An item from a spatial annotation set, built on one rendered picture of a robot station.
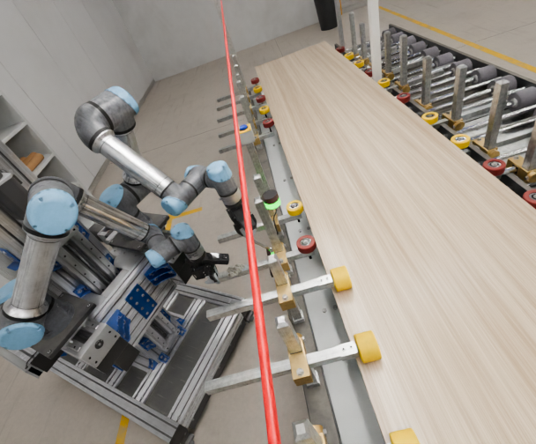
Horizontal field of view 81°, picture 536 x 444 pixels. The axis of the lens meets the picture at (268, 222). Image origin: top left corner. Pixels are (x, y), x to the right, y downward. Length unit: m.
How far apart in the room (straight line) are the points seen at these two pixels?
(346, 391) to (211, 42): 8.26
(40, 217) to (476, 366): 1.22
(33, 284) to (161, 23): 8.06
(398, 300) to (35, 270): 1.11
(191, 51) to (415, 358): 8.45
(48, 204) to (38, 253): 0.16
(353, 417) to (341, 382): 0.11
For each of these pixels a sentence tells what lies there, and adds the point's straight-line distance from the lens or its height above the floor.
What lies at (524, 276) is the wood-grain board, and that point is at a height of 0.90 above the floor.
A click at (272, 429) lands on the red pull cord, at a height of 1.64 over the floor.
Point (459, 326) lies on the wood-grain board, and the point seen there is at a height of 0.90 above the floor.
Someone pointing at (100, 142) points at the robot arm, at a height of 1.54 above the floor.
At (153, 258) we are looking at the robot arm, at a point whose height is 1.15.
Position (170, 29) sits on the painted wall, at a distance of 8.85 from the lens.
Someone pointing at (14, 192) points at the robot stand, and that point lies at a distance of 1.40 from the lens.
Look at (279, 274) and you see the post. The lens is 1.08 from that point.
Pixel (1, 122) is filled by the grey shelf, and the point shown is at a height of 1.31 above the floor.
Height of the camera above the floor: 1.86
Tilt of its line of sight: 41 degrees down
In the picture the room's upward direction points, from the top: 22 degrees counter-clockwise
